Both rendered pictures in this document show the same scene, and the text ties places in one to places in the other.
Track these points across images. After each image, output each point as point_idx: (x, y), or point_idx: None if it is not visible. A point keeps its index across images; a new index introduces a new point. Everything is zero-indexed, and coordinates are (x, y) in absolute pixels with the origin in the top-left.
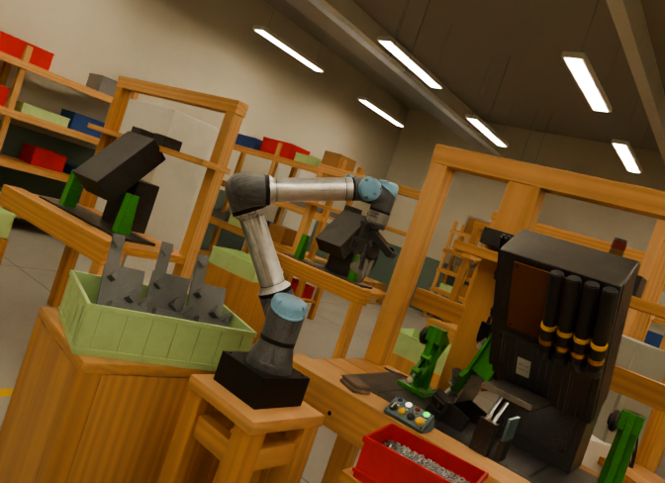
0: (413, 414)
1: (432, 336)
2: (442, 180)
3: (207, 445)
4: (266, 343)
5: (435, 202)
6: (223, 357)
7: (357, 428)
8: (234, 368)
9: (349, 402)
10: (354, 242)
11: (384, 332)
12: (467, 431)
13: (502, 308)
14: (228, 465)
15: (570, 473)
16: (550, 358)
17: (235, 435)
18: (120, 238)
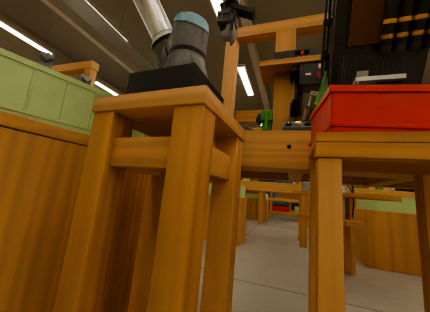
0: (309, 121)
1: (266, 115)
2: (236, 45)
3: (135, 162)
4: (181, 50)
5: (235, 57)
6: (132, 78)
7: (263, 152)
8: (149, 78)
9: (249, 136)
10: (220, 15)
11: None
12: None
13: (341, 36)
14: (179, 159)
15: None
16: (386, 57)
17: (179, 119)
18: None
